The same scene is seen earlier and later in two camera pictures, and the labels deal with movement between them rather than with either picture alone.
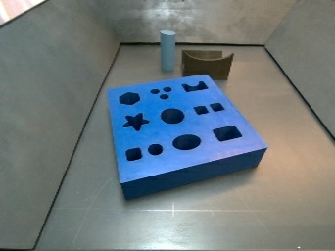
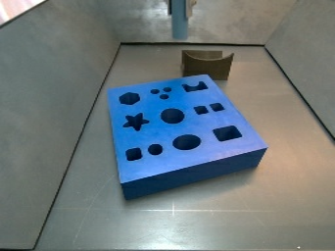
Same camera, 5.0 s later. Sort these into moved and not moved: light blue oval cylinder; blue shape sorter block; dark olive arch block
Moved: light blue oval cylinder
Not moved: blue shape sorter block; dark olive arch block
